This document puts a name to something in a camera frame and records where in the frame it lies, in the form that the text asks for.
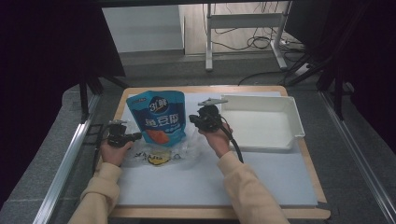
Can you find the white metal desk frame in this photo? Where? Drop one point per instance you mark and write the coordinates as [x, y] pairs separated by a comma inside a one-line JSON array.
[[243, 20]]

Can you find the person's left hand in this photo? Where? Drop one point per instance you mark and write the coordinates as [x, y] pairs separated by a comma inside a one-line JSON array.
[[113, 154]]

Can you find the person's right hand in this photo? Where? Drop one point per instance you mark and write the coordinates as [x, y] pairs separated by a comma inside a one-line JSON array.
[[218, 141]]

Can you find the blue snack pouch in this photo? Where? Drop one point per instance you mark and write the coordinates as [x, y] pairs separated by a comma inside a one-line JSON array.
[[158, 115]]

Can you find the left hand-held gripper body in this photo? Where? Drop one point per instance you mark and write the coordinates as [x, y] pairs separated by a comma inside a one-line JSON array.
[[117, 135]]

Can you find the dark curtain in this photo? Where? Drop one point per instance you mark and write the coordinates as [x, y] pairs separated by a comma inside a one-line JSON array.
[[367, 62], [40, 62]]

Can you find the grey foam mat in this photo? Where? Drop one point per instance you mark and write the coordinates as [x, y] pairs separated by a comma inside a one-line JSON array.
[[193, 183]]

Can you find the white plastic tray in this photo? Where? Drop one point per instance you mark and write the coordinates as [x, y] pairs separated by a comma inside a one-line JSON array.
[[261, 124]]

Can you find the white panel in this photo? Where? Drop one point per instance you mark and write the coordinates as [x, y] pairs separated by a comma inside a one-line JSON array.
[[143, 28]]

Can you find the black metal stand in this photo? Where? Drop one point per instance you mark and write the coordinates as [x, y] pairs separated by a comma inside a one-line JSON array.
[[337, 93], [83, 99]]

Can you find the aluminium rail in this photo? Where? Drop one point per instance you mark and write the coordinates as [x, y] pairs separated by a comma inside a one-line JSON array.
[[65, 161], [358, 155]]

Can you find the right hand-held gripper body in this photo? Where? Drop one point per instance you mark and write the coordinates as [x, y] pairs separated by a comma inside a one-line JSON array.
[[210, 116]]

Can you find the clear printed plastic bag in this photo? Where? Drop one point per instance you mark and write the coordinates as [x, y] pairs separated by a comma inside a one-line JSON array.
[[168, 155]]

